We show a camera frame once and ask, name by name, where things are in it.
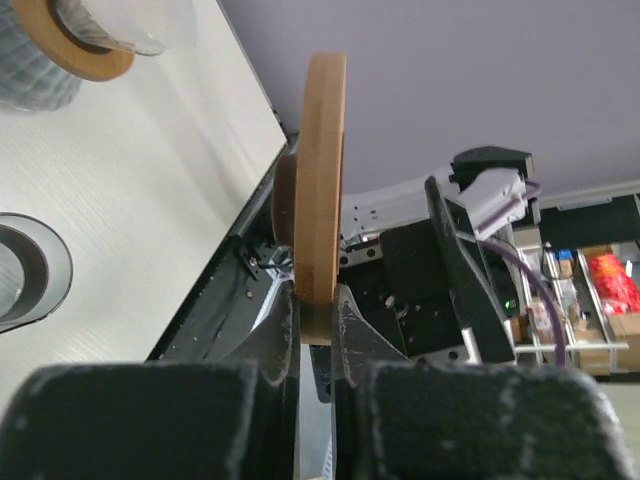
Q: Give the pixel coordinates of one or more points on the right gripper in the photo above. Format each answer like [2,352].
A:
[426,288]

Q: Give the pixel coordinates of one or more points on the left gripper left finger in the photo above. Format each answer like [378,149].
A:
[230,419]

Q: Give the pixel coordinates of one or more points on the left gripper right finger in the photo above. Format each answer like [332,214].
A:
[398,419]

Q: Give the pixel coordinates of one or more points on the grey glass carafe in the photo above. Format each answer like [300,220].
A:
[46,265]

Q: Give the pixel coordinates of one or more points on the glass coffee server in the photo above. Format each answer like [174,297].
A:
[30,81]

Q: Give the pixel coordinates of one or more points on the clear glass dripper cone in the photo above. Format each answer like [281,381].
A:
[143,27]

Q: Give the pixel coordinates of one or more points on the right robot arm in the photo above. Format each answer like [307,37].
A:
[494,184]

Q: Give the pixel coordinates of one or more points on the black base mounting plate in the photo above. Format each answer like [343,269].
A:
[234,289]

